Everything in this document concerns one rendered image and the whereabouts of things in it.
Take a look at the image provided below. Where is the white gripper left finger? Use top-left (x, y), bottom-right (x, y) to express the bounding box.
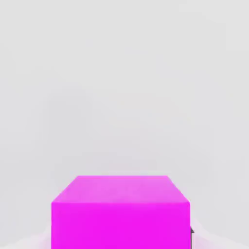
top-left (7, 226), bottom-right (52, 249)

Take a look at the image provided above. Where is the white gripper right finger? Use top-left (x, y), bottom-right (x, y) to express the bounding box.
top-left (190, 217), bottom-right (237, 249)

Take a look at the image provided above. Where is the small magenta cube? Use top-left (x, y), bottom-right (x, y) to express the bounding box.
top-left (51, 175), bottom-right (191, 249)

